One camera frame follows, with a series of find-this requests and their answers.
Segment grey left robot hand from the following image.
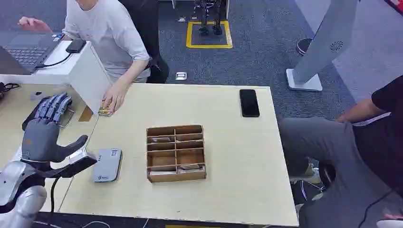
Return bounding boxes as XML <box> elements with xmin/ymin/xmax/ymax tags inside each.
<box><xmin>21</xmin><ymin>92</ymin><xmax>89</xmax><ymax>163</ymax></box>

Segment black handheld controller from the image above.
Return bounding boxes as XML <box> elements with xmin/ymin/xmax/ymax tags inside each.
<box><xmin>21</xmin><ymin>95</ymin><xmax>77</xmax><ymax>131</ymax></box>

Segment white desk riser box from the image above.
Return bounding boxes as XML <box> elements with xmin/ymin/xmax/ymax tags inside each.
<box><xmin>0</xmin><ymin>40</ymin><xmax>113</xmax><ymax>116</ymax></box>

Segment dark grey laptop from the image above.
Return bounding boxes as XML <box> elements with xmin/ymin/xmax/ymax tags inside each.
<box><xmin>0</xmin><ymin>30</ymin><xmax>66</xmax><ymax>76</ymax></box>

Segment black power adapter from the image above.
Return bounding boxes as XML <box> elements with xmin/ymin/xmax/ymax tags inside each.
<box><xmin>65</xmin><ymin>38</ymin><xmax>87</xmax><ymax>54</ymax></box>

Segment person in pale shirt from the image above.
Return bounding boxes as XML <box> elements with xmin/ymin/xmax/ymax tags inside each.
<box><xmin>17</xmin><ymin>0</ymin><xmax>152</xmax><ymax>116</ymax></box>

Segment wooden card sorting box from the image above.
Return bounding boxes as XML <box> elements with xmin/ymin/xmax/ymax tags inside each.
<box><xmin>146</xmin><ymin>124</ymin><xmax>208</xmax><ymax>184</ymax></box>

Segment card with brown print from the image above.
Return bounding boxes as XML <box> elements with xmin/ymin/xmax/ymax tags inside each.
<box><xmin>179</xmin><ymin>163</ymin><xmax>203</xmax><ymax>171</ymax></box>

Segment black office chair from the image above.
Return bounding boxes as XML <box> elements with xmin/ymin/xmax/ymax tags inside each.
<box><xmin>119</xmin><ymin>0</ymin><xmax>170</xmax><ymax>85</ymax></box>

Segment yellow floor tape square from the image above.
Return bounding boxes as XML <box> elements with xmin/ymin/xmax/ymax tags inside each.
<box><xmin>186</xmin><ymin>20</ymin><xmax>234</xmax><ymax>50</ymax></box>

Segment black humanoid robot legs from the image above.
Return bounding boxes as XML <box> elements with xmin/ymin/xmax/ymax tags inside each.
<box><xmin>192</xmin><ymin>0</ymin><xmax>224</xmax><ymax>36</ymax></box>

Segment black smartphone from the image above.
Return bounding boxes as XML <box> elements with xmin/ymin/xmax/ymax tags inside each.
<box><xmin>239</xmin><ymin>89</ymin><xmax>261</xmax><ymax>118</ymax></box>

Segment black round stool base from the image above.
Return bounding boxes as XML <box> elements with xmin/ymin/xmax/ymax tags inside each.
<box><xmin>295</xmin><ymin>38</ymin><xmax>314</xmax><ymax>57</ymax></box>

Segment black stool with chrome legs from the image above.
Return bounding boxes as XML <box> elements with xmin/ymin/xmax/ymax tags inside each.
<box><xmin>289</xmin><ymin>160</ymin><xmax>337</xmax><ymax>203</ymax></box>

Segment white kiosk stand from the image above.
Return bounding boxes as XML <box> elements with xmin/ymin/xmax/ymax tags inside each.
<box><xmin>285</xmin><ymin>0</ymin><xmax>360</xmax><ymax>92</ymax></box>

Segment person in dark shirt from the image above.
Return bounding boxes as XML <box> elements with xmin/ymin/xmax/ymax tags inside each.
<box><xmin>278</xmin><ymin>75</ymin><xmax>403</xmax><ymax>228</ymax></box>

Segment red object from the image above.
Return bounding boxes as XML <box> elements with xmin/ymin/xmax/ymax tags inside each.
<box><xmin>384</xmin><ymin>0</ymin><xmax>403</xmax><ymax>15</ymax></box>

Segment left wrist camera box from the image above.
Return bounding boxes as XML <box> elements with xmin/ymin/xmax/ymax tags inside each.
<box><xmin>37</xmin><ymin>148</ymin><xmax>98</xmax><ymax>179</ymax></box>

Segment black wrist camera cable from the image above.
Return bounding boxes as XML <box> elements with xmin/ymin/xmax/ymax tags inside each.
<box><xmin>49</xmin><ymin>177</ymin><xmax>61</xmax><ymax>213</ymax></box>

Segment black coiled cable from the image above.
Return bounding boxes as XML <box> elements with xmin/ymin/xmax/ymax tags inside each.
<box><xmin>0</xmin><ymin>82</ymin><xmax>21</xmax><ymax>95</ymax></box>

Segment black adapter cable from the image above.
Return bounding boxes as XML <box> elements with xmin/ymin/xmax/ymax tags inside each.
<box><xmin>35</xmin><ymin>52</ymin><xmax>73</xmax><ymax>69</ymax></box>

